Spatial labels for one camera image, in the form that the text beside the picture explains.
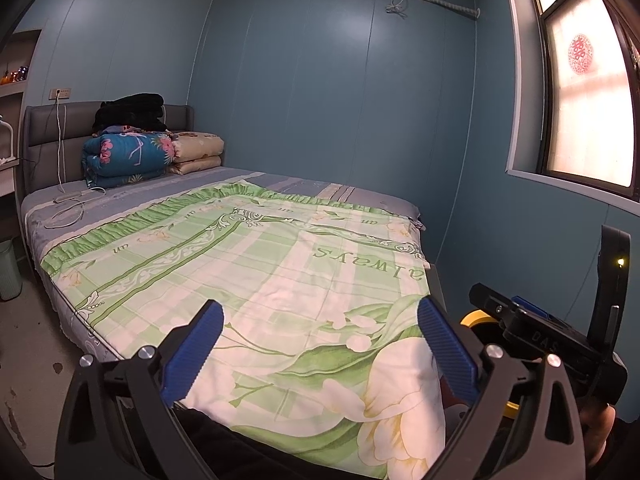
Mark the grey padded headboard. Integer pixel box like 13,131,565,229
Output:
23,102,195,197

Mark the blue floral folded quilt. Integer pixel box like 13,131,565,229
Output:
81,130,175,190

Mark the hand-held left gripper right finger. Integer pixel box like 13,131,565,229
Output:
417,297,587,480

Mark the wrapped air conditioner pipe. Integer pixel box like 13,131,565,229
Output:
388,0,482,19

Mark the bed with green floral sheet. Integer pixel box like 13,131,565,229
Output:
20,165,447,480

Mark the white shelf unit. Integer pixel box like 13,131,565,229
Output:
0,29,44,247

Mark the window with frosted glass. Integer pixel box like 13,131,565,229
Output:
500,0,640,204

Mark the person's right hand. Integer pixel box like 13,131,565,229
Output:
580,401,617,467

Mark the red paper-cut window decoration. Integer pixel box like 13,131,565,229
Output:
567,34,596,75

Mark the green floral bedspread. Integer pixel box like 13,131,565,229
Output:
40,182,447,480

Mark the white charging cable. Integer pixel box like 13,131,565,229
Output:
44,92,107,230

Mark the small green waste bin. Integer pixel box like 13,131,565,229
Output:
0,239,24,302

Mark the black clothing pile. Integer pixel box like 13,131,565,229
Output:
92,93,169,134

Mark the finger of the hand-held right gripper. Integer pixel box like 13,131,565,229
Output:
469,283,517,323
511,295,552,320

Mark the beige folded quilt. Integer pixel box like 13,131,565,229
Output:
167,131,225,176

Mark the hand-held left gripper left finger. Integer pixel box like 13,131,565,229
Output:
55,300,225,480

